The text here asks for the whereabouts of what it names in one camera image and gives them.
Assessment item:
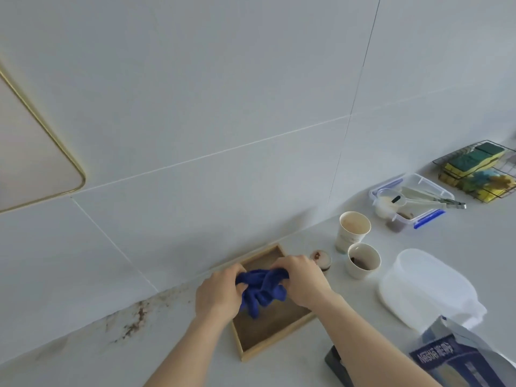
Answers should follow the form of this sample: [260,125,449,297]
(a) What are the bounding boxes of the clear container with blue clips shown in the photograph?
[368,173,456,231]

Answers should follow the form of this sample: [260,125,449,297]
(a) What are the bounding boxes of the blue cloth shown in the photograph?
[235,268,288,320]

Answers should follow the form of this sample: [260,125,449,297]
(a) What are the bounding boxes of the person's right hand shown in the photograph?
[272,255,335,310]

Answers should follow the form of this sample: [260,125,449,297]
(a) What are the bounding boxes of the wooden tray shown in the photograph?
[220,243,317,363]

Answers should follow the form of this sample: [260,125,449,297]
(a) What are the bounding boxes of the short paper cup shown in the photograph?
[345,243,382,280]

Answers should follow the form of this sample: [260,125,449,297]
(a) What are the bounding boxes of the small brown sauce cup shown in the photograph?
[386,213,413,234]

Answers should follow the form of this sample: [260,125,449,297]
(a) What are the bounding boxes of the beige panel with gold trim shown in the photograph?
[0,60,87,214]

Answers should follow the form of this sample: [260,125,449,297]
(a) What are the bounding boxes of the metal tongs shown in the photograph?
[398,187,467,210]

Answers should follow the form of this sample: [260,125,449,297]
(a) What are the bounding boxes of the person's left hand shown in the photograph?
[195,263,247,320]

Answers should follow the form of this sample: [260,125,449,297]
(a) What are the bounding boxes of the tall paper cup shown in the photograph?
[335,211,372,255]

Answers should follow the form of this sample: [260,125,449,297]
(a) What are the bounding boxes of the black clip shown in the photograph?
[324,345,356,387]

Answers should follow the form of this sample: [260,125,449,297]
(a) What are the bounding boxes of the person's right forearm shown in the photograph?
[314,291,444,387]

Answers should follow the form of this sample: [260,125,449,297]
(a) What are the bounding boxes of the translucent white plastic container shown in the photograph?
[378,248,488,334]

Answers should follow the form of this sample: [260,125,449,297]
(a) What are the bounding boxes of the green and yellow sponge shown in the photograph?
[472,142,507,163]
[443,152,482,174]

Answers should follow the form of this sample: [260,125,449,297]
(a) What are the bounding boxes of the small glass jar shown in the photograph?
[309,250,333,275]

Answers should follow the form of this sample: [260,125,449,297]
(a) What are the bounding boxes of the blue and white bag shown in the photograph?
[409,316,516,387]

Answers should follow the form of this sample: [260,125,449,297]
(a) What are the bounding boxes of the stained yellow sponge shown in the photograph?
[438,168,516,203]

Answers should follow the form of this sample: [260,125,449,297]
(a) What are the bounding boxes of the black wire rack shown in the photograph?
[432,139,516,204]

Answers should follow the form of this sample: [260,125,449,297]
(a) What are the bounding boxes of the person's left forearm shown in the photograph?
[143,309,235,387]

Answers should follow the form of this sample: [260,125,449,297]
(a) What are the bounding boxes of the small white cup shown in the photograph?
[374,189,406,219]

